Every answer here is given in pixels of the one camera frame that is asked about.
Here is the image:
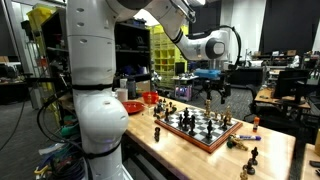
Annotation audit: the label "chessboard with orange frame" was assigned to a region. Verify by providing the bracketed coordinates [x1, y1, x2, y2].
[154, 105, 244, 154]

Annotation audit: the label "dark bottle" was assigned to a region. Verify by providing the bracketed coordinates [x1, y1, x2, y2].
[126, 77, 138, 100]

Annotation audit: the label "coloured cable pile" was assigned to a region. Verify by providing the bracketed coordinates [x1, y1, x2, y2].
[33, 143, 84, 180]

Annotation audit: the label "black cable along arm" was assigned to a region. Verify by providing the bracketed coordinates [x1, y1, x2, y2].
[218, 24, 243, 68]

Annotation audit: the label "yellow bin rack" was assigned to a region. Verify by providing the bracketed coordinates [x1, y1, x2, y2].
[149, 23, 188, 89]

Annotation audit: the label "wooden desk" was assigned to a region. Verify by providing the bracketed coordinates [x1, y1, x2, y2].
[254, 87, 312, 111]

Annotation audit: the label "black monitor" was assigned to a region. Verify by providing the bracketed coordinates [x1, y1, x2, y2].
[273, 68, 311, 100]

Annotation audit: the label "dark cluttered workbench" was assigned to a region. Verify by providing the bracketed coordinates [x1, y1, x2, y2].
[0, 54, 44, 106]

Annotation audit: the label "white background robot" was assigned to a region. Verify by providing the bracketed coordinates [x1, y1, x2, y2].
[289, 54, 301, 69]

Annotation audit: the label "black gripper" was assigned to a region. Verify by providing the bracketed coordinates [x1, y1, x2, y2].
[203, 78, 232, 105]

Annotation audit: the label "black cabinet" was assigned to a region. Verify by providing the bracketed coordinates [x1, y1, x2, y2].
[229, 64, 264, 88]

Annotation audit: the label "yellow plastic bin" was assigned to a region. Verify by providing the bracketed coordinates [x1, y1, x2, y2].
[26, 3, 58, 33]

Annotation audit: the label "black chess bishop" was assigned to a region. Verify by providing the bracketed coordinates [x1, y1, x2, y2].
[163, 107, 171, 123]

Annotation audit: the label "squat black chess piece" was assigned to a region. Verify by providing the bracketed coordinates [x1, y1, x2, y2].
[242, 159, 257, 175]

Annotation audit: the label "red bowl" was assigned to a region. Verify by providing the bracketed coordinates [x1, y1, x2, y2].
[142, 91, 160, 105]

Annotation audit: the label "orange glue stick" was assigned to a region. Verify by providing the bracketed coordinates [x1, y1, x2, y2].
[252, 115, 261, 133]

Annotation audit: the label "black office chair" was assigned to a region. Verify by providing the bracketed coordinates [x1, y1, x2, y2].
[243, 83, 268, 123]

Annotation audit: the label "white purple marker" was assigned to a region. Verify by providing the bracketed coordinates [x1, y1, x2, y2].
[238, 134, 263, 141]

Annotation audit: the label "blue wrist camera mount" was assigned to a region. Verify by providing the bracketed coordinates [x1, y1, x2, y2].
[193, 68, 222, 80]

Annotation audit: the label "tan box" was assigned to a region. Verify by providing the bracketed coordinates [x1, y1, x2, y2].
[314, 128, 320, 157]

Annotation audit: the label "black shelving unit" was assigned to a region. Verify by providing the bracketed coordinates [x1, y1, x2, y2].
[41, 8, 153, 93]

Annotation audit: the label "white cup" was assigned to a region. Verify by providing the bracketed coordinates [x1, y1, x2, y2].
[116, 87, 129, 103]

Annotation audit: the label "computer case purple lights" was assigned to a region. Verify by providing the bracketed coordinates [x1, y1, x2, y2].
[174, 84, 194, 102]

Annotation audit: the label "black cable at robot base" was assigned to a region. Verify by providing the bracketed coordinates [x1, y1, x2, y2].
[35, 87, 88, 158]

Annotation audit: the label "green object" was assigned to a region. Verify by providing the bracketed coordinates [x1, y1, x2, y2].
[60, 114, 81, 138]

